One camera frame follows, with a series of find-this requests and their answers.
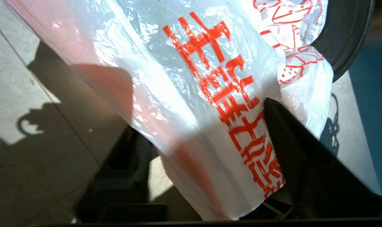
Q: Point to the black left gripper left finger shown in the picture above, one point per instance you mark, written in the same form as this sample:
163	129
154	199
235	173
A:
121	189

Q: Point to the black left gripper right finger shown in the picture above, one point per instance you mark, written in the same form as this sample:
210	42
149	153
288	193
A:
320	183

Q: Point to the white plastic bag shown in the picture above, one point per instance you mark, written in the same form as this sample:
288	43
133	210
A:
184	110

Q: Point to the black round trash bin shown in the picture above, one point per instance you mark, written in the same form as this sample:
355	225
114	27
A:
348	31

